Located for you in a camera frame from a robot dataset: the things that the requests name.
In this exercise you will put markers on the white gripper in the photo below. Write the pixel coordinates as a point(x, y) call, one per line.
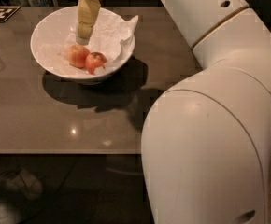
point(87, 12)

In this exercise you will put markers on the red apple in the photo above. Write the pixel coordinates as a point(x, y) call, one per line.
point(94, 60)
point(76, 55)

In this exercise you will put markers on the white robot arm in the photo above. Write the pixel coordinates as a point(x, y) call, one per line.
point(206, 142)

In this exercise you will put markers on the white ceramic bowl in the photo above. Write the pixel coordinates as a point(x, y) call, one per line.
point(48, 34)

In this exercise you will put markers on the crumpled white paper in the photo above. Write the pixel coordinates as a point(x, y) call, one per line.
point(110, 34)

